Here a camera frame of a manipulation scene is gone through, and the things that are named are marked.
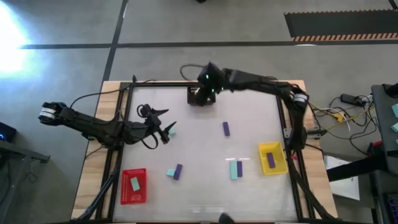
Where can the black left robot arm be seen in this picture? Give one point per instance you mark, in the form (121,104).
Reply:
(93,127)

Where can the black plastic basket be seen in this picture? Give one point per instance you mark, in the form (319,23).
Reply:
(190,99)

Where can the black side table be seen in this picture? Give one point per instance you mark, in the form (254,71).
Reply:
(384,124)

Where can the white paper sheet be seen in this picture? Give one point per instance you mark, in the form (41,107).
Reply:
(345,186)

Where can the red plastic basket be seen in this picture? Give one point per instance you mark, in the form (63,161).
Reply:
(126,193)

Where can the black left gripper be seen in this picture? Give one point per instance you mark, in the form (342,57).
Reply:
(149,128)

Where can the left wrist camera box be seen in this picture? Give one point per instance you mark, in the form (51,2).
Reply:
(149,112)

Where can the black power strip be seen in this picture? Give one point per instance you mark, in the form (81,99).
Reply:
(351,99)

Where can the grey metal stand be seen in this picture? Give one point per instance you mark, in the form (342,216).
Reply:
(18,152)

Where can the dark keyboard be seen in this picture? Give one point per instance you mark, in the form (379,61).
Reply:
(391,205)

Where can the yellow plastic basket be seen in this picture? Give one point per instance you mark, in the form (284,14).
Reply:
(280,155)

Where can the black hazard-striped floor mat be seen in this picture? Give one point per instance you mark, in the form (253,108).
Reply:
(342,25)

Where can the black device blue light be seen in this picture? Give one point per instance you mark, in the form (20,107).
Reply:
(6,132)

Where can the red clamp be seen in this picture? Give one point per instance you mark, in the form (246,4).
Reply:
(376,144)

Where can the black table beam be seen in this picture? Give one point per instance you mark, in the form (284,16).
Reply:
(351,168)

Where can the black pouch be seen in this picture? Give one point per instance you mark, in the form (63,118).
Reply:
(391,88)

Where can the small teal block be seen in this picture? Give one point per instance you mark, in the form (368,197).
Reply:
(172,132)
(170,172)

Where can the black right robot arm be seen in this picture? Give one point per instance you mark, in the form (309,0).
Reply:
(267,82)

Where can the long teal block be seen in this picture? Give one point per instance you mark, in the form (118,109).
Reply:
(233,170)
(135,184)

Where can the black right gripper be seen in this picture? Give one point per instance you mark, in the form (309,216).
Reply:
(222,84)

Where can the black angular case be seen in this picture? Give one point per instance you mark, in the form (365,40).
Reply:
(267,77)

